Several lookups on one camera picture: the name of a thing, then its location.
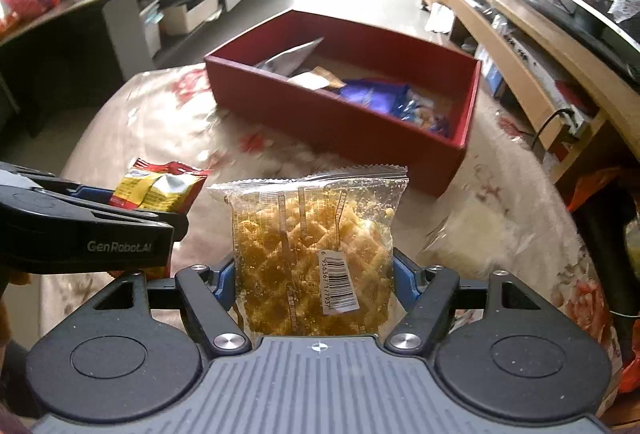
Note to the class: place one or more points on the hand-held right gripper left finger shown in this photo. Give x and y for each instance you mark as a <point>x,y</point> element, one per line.
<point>227,284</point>

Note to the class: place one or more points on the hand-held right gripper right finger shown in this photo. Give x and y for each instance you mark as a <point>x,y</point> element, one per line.
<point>402,281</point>

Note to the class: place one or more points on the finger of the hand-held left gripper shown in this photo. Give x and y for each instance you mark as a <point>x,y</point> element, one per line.
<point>170,221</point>
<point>90,194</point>

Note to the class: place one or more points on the yellow and red snack packet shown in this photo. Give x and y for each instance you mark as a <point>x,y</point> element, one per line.
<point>150,186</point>

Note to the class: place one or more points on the clear packet of yellow crackers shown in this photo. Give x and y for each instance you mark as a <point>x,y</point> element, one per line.
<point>300,234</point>

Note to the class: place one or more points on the red cardboard box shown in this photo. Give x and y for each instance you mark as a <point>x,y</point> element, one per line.
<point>350,129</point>

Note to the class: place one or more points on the clear packet of white snacks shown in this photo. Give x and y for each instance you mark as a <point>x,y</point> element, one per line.
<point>470,234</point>

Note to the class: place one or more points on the large white cabinet panel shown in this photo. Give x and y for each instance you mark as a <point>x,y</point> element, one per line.
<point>127,34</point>

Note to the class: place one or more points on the blue and purple snack packet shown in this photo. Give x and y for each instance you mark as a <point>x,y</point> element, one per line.
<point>385,97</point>

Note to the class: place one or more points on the silver foil snack packet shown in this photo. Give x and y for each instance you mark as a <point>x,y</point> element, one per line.
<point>290,57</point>

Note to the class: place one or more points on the small tan snack packet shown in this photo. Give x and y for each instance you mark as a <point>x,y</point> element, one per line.
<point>317,78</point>

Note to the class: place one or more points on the white storage bin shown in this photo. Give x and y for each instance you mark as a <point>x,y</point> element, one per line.
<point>192,12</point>

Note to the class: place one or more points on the orange plastic bag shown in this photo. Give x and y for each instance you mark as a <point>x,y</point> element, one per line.
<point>590,186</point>

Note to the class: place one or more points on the white and blue box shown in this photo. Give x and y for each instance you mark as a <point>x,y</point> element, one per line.
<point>492,77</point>

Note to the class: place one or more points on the wooden television cabinet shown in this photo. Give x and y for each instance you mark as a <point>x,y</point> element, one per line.
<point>520,64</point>

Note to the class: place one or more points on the silver media player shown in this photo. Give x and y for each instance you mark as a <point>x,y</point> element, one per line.
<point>545,74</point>

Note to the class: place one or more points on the white shopping bag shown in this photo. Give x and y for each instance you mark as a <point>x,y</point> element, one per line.
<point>440,19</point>

